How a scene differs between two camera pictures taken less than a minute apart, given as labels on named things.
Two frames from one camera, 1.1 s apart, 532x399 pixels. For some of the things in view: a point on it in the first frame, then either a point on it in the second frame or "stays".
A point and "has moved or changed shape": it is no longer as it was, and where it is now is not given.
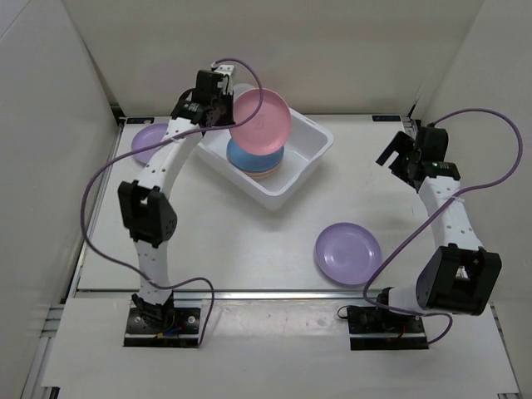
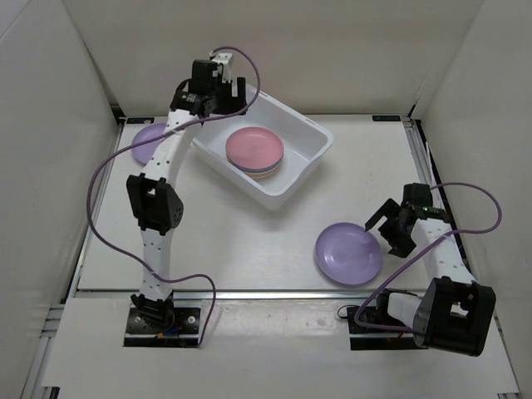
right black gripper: x=402 y=145 to x=401 y=247
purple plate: x=147 y=135 stays
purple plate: x=347 y=253 stays
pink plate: x=268 y=131 has moved or changed shape
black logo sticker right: x=386 y=118 stays
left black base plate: x=184 y=332 stays
